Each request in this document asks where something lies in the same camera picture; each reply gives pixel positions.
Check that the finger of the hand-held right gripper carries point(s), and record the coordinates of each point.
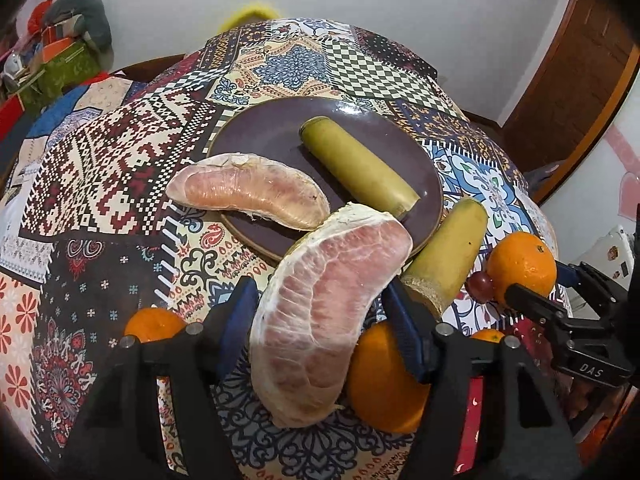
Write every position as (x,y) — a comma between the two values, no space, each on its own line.
(602,287)
(535,306)

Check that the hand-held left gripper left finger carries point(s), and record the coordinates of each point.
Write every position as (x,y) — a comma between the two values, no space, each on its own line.
(239,317)

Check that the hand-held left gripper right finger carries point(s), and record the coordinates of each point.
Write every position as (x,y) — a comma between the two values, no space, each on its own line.
(406,330)

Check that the orange with stem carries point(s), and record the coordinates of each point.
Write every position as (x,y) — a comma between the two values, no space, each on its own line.
(522,260)

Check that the large peeled pomelo segment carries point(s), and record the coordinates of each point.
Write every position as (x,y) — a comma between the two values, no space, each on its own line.
(320,310)

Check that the dark purple plate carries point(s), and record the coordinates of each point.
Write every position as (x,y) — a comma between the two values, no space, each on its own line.
(270,135)

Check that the white case with stickers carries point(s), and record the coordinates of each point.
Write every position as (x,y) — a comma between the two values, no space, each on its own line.
(607,252)

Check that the red grape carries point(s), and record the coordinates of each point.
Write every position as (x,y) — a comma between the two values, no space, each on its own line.
(479,286)

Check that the short green sugarcane piece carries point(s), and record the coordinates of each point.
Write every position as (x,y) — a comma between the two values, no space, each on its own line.
(450,255)

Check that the small peeled pomelo segment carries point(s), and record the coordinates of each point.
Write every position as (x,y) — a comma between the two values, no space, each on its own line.
(250,192)

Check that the long green sugarcane piece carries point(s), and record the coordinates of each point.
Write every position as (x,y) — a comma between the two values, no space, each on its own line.
(355,165)

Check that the patchwork patterned tablecloth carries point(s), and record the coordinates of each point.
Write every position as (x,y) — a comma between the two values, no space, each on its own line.
(110,200)

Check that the brown wooden door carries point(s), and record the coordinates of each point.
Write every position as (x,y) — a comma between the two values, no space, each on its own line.
(570,75)

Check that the dark wooden chair back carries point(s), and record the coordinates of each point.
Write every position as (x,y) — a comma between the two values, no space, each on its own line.
(145,67)

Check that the yellow fuzzy object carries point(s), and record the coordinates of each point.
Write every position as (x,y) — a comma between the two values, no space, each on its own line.
(250,14)

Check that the grey plush toy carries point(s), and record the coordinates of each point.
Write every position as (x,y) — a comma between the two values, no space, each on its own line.
(82,17)

